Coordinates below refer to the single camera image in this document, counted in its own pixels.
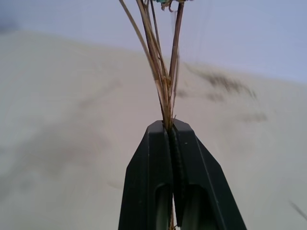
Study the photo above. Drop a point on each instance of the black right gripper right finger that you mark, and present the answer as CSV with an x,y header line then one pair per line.
x,y
201,177

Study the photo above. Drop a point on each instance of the dried brown plant stems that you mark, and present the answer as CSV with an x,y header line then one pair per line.
x,y
165,72

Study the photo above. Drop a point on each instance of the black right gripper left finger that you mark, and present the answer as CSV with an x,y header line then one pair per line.
x,y
144,172

